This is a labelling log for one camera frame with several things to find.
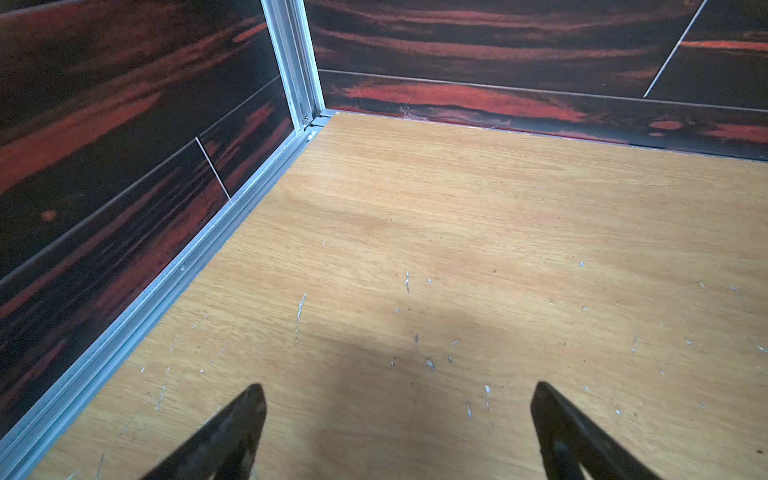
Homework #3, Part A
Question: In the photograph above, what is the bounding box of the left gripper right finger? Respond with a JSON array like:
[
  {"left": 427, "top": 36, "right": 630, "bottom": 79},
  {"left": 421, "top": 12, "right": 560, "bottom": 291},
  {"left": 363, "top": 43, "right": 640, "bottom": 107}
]
[{"left": 530, "top": 381, "right": 658, "bottom": 479}]

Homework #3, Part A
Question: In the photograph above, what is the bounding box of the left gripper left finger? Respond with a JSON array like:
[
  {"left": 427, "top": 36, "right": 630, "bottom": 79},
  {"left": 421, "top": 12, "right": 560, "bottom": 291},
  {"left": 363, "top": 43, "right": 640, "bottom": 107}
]
[{"left": 144, "top": 384, "right": 267, "bottom": 479}]

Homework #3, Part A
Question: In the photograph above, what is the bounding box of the left floor aluminium rail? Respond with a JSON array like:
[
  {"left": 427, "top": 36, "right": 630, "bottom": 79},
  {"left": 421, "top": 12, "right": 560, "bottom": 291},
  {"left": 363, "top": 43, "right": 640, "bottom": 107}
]
[{"left": 1, "top": 116, "right": 328, "bottom": 479}]

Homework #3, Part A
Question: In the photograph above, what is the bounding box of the left aluminium frame post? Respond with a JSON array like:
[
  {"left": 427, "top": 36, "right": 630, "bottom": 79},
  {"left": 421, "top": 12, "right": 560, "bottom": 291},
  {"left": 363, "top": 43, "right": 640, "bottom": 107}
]
[{"left": 261, "top": 0, "right": 325, "bottom": 131}]

